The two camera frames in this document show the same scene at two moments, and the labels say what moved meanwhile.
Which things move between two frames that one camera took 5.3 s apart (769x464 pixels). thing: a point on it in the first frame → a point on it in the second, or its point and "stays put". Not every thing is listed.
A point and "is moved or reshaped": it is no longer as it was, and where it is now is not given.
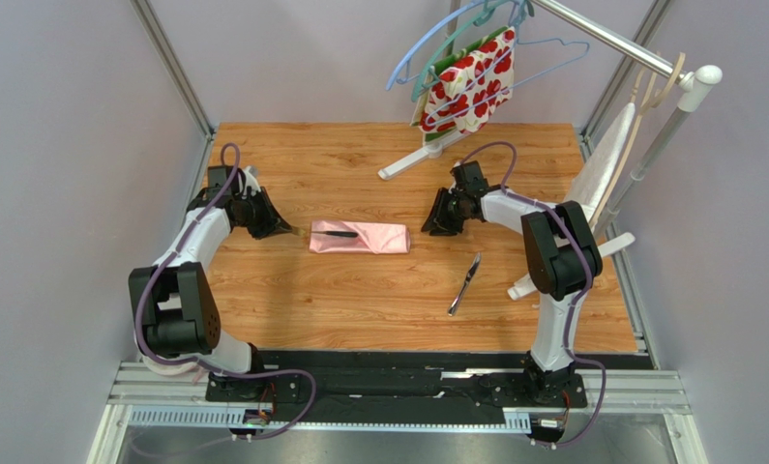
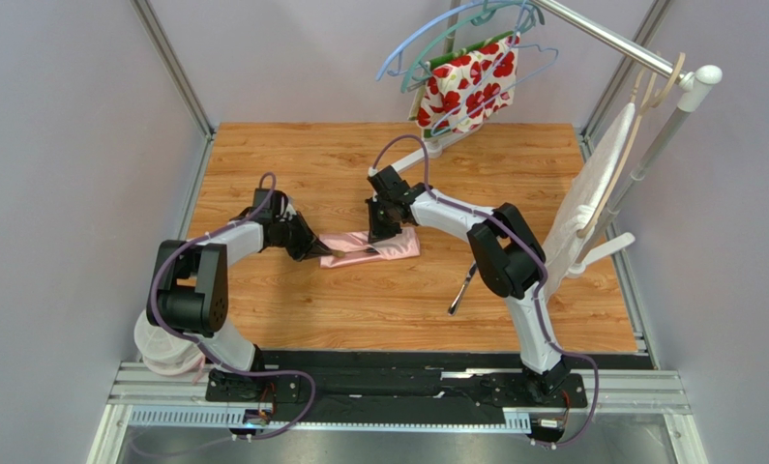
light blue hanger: (458, 13) → (391, 56)
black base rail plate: (392, 387) stays put
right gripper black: (441, 214) → (383, 225)
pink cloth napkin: (377, 238) is moved or reshaped
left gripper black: (272, 223) → (315, 247)
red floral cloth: (466, 86) stays put
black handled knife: (339, 233) → (340, 253)
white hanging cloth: (601, 160) stays put
